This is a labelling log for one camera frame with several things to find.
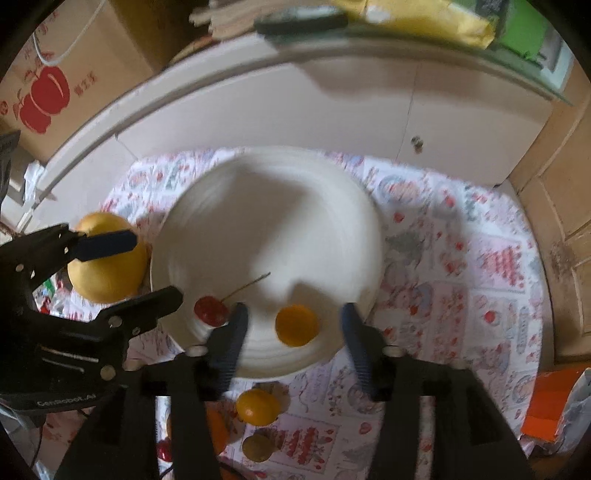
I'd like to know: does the large yellow pear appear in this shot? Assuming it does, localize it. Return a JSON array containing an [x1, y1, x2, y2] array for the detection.
[[68, 212, 149, 304]]

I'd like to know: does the white cable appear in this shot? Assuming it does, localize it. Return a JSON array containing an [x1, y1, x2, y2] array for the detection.
[[34, 0, 112, 65]]

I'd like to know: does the printed patchwork tablecloth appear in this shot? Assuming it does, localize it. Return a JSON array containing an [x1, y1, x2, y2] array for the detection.
[[46, 148, 543, 480]]

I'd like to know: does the brown-green round fruit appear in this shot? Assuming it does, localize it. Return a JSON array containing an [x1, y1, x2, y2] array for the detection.
[[242, 431, 278, 463]]

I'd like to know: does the stack of beige sheets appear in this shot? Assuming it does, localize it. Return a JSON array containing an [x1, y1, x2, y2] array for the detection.
[[189, 0, 273, 40]]

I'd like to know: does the white crumpled paper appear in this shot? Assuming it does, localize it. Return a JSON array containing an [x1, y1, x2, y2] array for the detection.
[[21, 161, 47, 204]]

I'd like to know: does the white cabinet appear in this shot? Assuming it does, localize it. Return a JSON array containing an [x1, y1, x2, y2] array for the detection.
[[32, 28, 573, 222]]

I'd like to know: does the black tape roll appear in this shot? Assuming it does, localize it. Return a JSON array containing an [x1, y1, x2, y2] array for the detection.
[[255, 11, 349, 35]]

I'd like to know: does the green box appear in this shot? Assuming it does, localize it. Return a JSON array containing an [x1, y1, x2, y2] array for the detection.
[[492, 0, 550, 58]]

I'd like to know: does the medium orange tangerine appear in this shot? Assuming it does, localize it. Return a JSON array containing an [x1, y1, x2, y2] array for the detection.
[[166, 406, 228, 455]]

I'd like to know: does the cardboard box with apple print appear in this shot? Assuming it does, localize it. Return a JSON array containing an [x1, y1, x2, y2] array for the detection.
[[0, 0, 158, 162]]

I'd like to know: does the yellow wipes packet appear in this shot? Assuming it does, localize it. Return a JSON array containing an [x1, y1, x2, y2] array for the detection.
[[332, 0, 497, 49]]

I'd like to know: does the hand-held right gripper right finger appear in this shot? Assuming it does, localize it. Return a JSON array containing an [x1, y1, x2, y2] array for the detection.
[[339, 302, 536, 480]]

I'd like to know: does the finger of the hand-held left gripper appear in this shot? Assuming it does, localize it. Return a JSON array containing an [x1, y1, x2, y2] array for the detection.
[[97, 286, 184, 342], [0, 224, 138, 296]]

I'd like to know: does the white frame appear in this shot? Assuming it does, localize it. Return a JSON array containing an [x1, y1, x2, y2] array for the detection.
[[540, 37, 574, 90]]

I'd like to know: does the white plastic bag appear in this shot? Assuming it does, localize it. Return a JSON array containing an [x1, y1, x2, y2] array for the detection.
[[554, 369, 591, 455]]

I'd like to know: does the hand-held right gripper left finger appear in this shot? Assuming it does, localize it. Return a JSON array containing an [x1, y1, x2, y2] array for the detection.
[[53, 302, 250, 480]]

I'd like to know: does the wooden door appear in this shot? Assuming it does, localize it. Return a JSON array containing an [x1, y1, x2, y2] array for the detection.
[[508, 92, 591, 365]]

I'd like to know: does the white round plate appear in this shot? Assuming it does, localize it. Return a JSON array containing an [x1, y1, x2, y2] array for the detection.
[[150, 147, 384, 381]]

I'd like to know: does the small yellow-orange citrus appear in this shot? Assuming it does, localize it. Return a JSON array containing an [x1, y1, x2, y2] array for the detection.
[[236, 388, 281, 426], [275, 305, 320, 348]]

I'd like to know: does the stemmed small red fruit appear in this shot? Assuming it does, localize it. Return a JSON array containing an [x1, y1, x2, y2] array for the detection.
[[194, 272, 271, 326]]

